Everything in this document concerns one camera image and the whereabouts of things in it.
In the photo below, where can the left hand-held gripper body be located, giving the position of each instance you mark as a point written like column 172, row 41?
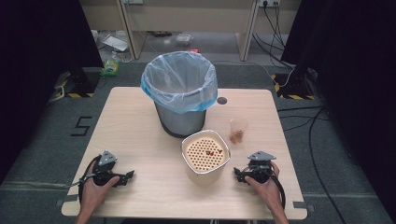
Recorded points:
column 104, row 169

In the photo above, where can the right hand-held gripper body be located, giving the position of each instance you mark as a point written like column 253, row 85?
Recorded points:
column 260, row 169

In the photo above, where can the person's right hand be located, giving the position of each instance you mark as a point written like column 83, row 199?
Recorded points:
column 266, row 191

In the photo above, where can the person's left hand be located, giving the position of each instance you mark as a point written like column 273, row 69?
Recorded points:
column 95, row 193

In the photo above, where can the red-brown food scrap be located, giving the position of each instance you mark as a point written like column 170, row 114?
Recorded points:
column 219, row 151
column 209, row 153

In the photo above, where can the beige container with perforated strainer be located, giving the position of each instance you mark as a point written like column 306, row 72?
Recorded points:
column 205, row 165

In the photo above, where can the clear plastic cup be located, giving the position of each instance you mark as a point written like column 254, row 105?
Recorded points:
column 239, row 126

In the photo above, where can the dark round table grommet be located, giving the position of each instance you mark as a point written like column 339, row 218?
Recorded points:
column 222, row 100

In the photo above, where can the grey trash can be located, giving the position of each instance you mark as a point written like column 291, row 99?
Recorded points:
column 180, row 121

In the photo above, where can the yellow-black hazard tape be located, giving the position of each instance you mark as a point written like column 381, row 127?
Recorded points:
column 76, row 95
column 294, row 96

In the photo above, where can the black stand base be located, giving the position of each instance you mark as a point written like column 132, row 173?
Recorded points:
column 295, row 82
column 84, row 81

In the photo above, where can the green packet on floor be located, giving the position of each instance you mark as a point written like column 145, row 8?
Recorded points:
column 110, row 67

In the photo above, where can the blue plastic bin liner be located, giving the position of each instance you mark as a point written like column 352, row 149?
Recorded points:
column 179, row 79

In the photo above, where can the black curtain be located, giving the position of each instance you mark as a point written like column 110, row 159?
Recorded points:
column 34, row 77
column 358, row 93

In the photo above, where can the white flat tray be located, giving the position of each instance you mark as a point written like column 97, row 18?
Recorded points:
column 115, row 43

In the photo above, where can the small red object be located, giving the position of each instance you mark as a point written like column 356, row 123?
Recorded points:
column 193, row 50

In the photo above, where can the clear plastic box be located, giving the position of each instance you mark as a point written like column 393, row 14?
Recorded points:
column 183, row 38

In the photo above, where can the light wooden desk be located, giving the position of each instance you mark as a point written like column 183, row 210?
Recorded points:
column 186, row 18

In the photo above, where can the white wall power outlet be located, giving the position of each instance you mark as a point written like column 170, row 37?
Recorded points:
column 269, row 2

